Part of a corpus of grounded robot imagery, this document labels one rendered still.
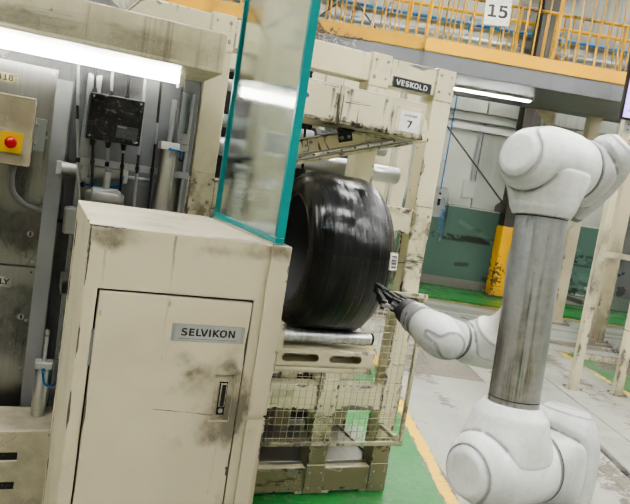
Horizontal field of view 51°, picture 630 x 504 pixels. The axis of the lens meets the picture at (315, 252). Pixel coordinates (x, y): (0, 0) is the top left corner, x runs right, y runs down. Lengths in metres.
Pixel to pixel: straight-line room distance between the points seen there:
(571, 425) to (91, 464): 0.97
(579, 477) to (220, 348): 0.78
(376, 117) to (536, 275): 1.39
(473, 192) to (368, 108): 9.38
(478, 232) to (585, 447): 10.52
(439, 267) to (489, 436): 10.54
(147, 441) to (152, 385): 0.12
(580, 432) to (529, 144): 0.61
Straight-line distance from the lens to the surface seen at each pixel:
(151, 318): 1.32
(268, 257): 1.36
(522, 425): 1.35
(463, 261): 11.94
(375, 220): 2.14
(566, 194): 1.34
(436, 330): 1.68
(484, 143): 12.03
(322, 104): 2.50
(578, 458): 1.51
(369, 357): 2.30
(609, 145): 1.48
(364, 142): 2.72
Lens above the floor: 1.40
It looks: 6 degrees down
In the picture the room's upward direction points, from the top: 9 degrees clockwise
